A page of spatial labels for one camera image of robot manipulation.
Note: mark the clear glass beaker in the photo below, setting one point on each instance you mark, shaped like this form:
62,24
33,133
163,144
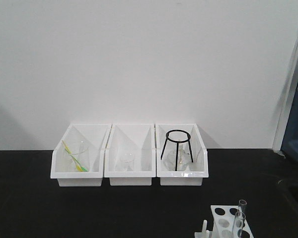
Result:
80,151

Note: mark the yellow green stirring rod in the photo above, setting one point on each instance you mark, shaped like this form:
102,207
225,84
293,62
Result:
78,165

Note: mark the black wire tripod stand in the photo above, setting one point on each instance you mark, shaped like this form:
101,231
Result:
177,137

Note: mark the white storage bin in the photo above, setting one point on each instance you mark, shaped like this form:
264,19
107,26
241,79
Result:
138,139
62,166
195,172

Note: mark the left white storage bin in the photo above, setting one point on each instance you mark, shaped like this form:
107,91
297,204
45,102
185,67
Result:
62,166

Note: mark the clear glass test tube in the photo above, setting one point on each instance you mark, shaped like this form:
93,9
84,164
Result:
238,224

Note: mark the middle white storage bin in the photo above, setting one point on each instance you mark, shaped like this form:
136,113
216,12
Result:
138,139

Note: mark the small clear glass dish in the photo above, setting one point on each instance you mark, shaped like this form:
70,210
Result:
126,162

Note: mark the right white storage bin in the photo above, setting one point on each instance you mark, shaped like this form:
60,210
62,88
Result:
195,172

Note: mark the clear glass flask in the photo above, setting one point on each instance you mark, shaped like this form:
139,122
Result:
177,160

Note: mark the white test tube rack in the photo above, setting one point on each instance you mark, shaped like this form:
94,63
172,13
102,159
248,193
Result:
223,219

